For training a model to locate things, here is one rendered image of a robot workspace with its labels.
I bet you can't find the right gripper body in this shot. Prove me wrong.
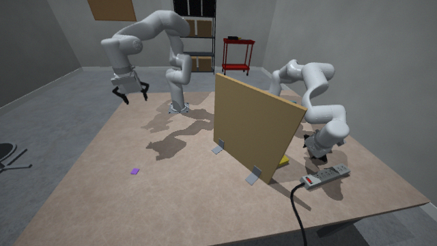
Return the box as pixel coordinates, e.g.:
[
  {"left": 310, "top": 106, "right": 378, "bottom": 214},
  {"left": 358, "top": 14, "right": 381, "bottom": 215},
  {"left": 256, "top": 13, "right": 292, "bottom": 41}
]
[{"left": 118, "top": 70, "right": 142, "bottom": 94}]

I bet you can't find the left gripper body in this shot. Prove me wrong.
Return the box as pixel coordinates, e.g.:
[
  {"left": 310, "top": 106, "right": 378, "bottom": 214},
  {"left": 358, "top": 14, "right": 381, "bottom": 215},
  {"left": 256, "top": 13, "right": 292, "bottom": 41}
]
[{"left": 305, "top": 133, "right": 333, "bottom": 158}]

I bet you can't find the purple square block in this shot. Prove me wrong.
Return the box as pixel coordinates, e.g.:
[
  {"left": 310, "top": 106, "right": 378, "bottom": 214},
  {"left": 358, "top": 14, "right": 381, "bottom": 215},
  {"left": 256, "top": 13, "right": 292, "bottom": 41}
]
[{"left": 131, "top": 168, "right": 139, "bottom": 175}]

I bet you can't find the brown wooden board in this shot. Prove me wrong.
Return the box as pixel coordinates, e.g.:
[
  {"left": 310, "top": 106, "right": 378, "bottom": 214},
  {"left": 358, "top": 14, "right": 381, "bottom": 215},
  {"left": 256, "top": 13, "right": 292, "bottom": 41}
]
[{"left": 214, "top": 73, "right": 308, "bottom": 185}]

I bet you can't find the grey l-shaped bracket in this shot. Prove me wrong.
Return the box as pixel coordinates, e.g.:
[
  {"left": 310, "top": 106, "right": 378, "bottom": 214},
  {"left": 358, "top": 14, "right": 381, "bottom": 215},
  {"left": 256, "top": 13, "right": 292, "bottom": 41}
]
[
  {"left": 212, "top": 139, "right": 224, "bottom": 154},
  {"left": 245, "top": 166, "right": 261, "bottom": 185}
]

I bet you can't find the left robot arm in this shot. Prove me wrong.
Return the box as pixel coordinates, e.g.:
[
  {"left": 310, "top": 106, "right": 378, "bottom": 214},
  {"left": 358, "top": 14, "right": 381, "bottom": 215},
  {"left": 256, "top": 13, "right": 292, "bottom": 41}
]
[{"left": 268, "top": 59, "right": 350, "bottom": 149}]

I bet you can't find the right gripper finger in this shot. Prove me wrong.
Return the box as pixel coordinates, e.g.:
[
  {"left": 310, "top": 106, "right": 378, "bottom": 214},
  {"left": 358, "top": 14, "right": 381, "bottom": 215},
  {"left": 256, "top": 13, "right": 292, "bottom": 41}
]
[
  {"left": 140, "top": 81, "right": 149, "bottom": 101},
  {"left": 112, "top": 86, "right": 129, "bottom": 105}
]

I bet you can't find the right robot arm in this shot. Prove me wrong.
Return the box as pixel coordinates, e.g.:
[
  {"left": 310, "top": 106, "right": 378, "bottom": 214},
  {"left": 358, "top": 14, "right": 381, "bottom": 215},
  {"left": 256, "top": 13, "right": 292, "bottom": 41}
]
[{"left": 101, "top": 10, "right": 193, "bottom": 112}]

